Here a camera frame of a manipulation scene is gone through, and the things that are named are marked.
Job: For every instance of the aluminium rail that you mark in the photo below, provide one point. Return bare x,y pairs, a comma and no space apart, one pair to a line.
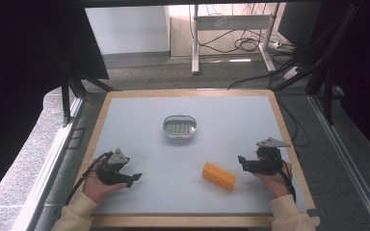
49,170
350,160

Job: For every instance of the white desk frame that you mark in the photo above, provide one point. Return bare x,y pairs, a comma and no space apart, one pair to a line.
231,32

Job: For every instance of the person's left hand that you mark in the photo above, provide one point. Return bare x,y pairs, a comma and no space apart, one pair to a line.
97,185

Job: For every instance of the dark curtain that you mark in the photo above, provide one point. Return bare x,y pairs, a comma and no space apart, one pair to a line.
363,70
29,80

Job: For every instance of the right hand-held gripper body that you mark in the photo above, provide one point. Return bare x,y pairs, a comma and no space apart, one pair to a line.
266,159

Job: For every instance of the white soap dish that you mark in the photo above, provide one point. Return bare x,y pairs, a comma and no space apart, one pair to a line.
179,126

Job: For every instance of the orange soap bar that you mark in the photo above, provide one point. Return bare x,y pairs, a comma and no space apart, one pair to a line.
219,176

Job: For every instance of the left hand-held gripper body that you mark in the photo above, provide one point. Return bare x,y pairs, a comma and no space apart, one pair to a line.
110,170

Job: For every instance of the person's right hand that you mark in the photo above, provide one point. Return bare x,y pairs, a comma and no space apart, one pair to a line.
277,183

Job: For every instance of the black metal stand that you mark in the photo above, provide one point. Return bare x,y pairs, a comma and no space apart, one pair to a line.
74,80
326,64

